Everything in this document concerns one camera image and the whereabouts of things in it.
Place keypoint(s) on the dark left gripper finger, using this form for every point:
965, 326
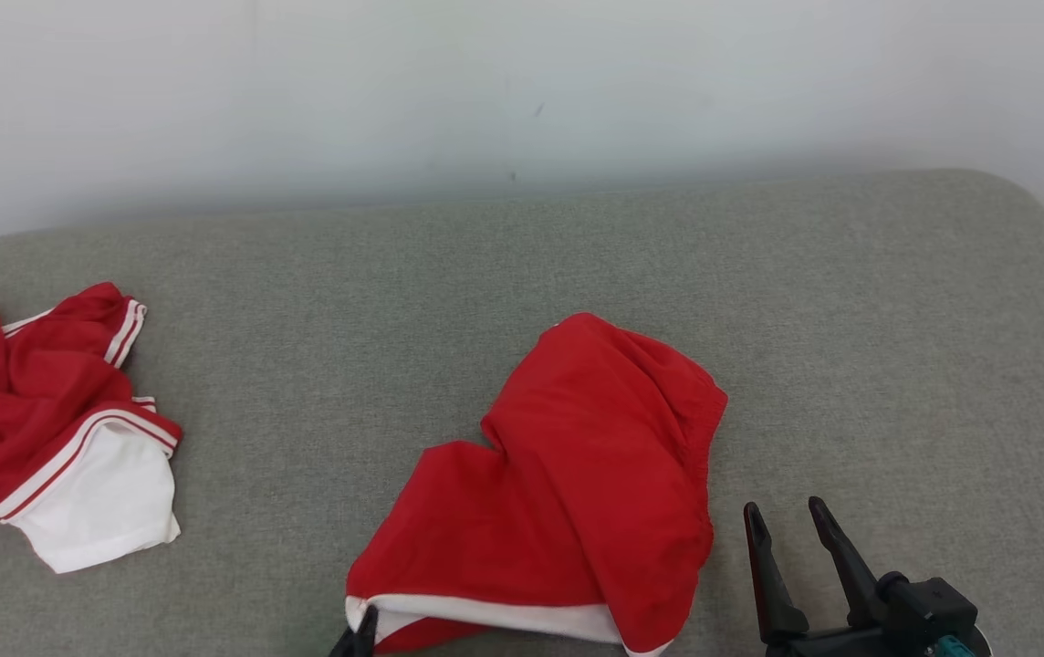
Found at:
358, 641

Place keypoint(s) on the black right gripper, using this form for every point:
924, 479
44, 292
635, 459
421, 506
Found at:
850, 644

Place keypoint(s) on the red shorts white stripe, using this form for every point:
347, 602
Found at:
595, 456

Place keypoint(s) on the red t-shirt white sleeves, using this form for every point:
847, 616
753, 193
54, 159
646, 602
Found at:
38, 411

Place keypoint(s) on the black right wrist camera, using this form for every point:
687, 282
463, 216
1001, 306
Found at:
928, 602

